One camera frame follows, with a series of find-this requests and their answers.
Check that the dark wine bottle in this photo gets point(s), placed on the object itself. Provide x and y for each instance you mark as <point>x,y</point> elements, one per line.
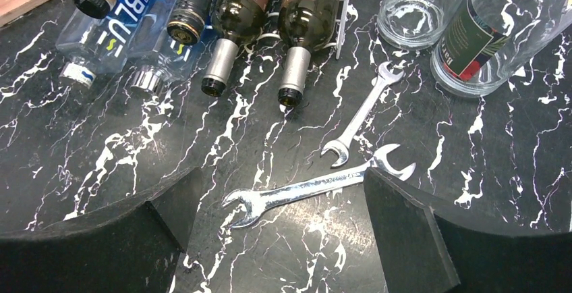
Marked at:
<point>237,23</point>
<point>305,26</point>

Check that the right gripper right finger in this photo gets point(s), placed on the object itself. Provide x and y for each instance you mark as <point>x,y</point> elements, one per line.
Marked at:
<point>427,244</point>

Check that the large silver wrench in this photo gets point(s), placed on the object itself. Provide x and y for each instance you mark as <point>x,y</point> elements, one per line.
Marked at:
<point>258,202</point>

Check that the blue bottle right bottom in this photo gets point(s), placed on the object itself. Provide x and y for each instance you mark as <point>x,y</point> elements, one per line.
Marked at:
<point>157,58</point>

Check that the clear bottle green label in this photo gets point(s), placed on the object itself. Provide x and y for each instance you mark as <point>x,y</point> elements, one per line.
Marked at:
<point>414,24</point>

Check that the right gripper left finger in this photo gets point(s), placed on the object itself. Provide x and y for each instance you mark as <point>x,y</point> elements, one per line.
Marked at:
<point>132,245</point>

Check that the dark wine bottle left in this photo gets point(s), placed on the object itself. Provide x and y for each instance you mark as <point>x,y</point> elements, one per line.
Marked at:
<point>237,23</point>

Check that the blue bottle left bottom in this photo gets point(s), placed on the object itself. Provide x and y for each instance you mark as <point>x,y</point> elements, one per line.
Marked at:
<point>95,47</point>

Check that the dark wine bottle right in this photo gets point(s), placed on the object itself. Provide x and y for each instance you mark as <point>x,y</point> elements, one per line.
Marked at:
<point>305,26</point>

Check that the small silver wrench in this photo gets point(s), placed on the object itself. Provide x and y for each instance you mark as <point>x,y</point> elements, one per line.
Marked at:
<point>340,146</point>

